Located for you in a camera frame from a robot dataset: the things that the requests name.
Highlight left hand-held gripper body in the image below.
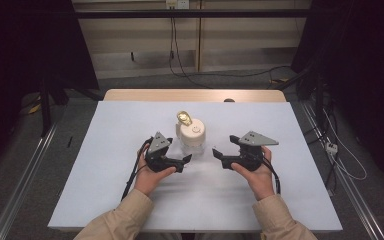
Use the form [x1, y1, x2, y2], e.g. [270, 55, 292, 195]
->
[144, 131, 185, 174]

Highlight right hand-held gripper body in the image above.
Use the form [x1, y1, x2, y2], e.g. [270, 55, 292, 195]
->
[221, 130, 280, 172]

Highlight clear cup with cream lid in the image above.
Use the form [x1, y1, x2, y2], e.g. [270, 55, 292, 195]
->
[175, 110, 207, 158]

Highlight person's left hand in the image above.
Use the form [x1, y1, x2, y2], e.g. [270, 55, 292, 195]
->
[133, 143, 178, 198]

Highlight person's right hand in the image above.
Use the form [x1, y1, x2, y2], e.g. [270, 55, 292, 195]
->
[230, 145, 276, 202]

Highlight white table board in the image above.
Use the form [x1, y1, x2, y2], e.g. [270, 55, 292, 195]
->
[47, 100, 344, 233]

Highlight wooden table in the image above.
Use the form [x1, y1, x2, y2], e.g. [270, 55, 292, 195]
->
[103, 88, 287, 103]

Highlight white power strip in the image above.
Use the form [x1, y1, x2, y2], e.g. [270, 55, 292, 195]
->
[325, 141, 339, 156]

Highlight black metal stand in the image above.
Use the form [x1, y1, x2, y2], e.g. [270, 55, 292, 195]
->
[37, 75, 53, 138]

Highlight yellow floor tape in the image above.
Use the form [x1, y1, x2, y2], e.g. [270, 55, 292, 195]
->
[27, 102, 43, 115]

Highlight black horizontal bar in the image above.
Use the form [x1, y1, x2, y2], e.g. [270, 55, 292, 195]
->
[74, 9, 314, 20]

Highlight black curtain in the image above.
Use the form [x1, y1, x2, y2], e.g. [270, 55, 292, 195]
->
[0, 0, 100, 174]
[291, 0, 384, 194]

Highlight left hand-held gripper black cable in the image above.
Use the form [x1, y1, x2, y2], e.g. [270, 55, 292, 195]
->
[120, 137, 155, 201]

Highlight hand-held gripper black cable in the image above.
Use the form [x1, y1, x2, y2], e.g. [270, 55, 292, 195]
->
[120, 137, 155, 201]
[262, 155, 282, 196]

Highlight right hand-held gripper black cable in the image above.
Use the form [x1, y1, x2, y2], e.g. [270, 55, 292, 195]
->
[262, 155, 282, 196]

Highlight black hanging cable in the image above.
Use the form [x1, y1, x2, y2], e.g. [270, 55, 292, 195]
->
[168, 16, 294, 90]

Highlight white floor cable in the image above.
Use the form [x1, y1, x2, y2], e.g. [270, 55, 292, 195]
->
[322, 108, 368, 182]

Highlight metal floor rail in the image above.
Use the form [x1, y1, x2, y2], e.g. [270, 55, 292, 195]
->
[299, 99, 384, 240]
[0, 123, 60, 240]

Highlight white wall outlet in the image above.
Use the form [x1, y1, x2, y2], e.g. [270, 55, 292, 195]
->
[165, 0, 190, 10]

